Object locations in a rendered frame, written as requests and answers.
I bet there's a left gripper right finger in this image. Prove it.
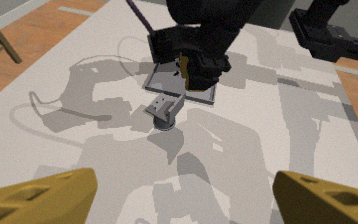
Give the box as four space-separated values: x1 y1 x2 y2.
272 171 358 224

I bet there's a grey metal l-bracket with holes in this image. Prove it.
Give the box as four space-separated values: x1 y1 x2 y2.
145 92 186 124

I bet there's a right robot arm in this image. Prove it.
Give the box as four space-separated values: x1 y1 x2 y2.
147 0 350 65

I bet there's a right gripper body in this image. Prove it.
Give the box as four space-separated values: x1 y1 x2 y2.
179 24 240 91

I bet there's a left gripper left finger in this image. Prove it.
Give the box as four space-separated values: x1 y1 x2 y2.
0 168 98 224

